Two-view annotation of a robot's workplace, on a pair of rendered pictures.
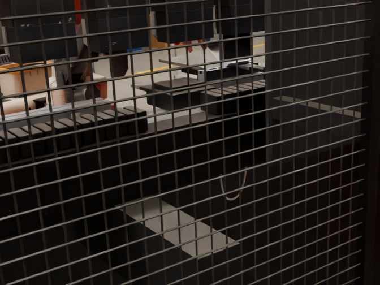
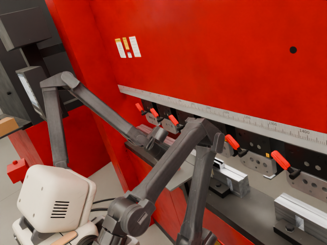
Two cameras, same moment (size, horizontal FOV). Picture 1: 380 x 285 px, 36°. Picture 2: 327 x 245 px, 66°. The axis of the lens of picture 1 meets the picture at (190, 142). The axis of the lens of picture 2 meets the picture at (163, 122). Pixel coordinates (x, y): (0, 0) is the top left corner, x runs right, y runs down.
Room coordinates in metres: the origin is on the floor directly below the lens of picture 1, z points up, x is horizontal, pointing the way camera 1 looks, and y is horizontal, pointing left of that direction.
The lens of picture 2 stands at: (1.70, 0.99, 1.70)
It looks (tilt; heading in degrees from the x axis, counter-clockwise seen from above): 23 degrees down; 278
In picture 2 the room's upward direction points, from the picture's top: 17 degrees counter-clockwise
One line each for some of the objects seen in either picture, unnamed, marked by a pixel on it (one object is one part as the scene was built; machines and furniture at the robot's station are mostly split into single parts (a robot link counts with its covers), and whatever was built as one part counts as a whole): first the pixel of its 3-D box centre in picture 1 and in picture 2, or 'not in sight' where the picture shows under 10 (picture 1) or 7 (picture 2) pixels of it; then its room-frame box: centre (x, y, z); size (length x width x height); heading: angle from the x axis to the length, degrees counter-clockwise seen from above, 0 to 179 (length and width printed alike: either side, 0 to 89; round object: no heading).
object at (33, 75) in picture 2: not in sight; (38, 91); (2.82, -0.84, 1.42); 0.45 x 0.12 x 0.36; 129
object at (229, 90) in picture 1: (276, 89); not in sight; (1.26, -0.19, 1.02); 0.37 x 0.06 x 0.04; 124
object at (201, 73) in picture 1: (228, 71); (208, 158); (1.69, -0.12, 0.98); 0.20 x 0.03 x 0.03; 124
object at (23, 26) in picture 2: not in sight; (42, 74); (2.78, -0.93, 1.52); 0.51 x 0.25 x 0.85; 129
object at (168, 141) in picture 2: not in sight; (156, 139); (2.01, -0.60, 0.92); 0.50 x 0.06 x 0.10; 124
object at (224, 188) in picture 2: not in sight; (205, 180); (1.73, -0.08, 0.89); 0.30 x 0.05 x 0.03; 124
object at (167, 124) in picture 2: not in sight; (172, 115); (1.83, -0.33, 1.18); 0.15 x 0.09 x 0.17; 124
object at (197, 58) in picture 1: (205, 61); (182, 169); (1.83, -0.06, 1.00); 0.26 x 0.18 x 0.01; 34
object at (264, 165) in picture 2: (115, 14); (261, 147); (1.50, 0.17, 1.18); 0.15 x 0.09 x 0.17; 124
